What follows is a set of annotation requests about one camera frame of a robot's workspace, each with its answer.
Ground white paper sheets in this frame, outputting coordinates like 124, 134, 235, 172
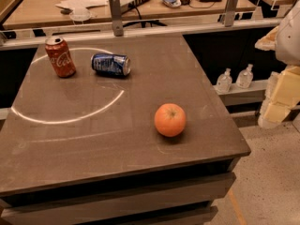
56, 0, 108, 9

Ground right metal bracket post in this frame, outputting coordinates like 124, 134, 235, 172
223, 0, 238, 27

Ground blue pepsi can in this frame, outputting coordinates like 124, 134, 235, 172
91, 52, 130, 76

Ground grey power strip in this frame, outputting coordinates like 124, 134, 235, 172
120, 0, 150, 14

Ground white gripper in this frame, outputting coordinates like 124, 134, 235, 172
255, 26, 300, 129

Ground round clear lid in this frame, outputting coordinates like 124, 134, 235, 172
69, 7, 91, 22

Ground red coca-cola can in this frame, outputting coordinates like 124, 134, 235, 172
45, 37, 76, 78

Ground left metal bracket post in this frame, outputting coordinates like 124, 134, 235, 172
109, 0, 124, 37

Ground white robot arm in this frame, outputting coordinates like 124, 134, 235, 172
255, 1, 300, 128

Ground grey drawer cabinet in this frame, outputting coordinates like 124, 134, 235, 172
2, 160, 236, 225

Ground metal bracket post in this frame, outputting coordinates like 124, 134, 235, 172
223, 0, 238, 27
109, 0, 124, 37

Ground orange fruit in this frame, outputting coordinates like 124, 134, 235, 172
154, 103, 187, 137

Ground blue white face mask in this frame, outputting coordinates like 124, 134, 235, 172
161, 0, 181, 8

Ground left clear sanitizer bottle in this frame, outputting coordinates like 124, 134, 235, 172
216, 68, 233, 93

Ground metal rail beam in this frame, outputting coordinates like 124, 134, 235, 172
0, 19, 281, 51

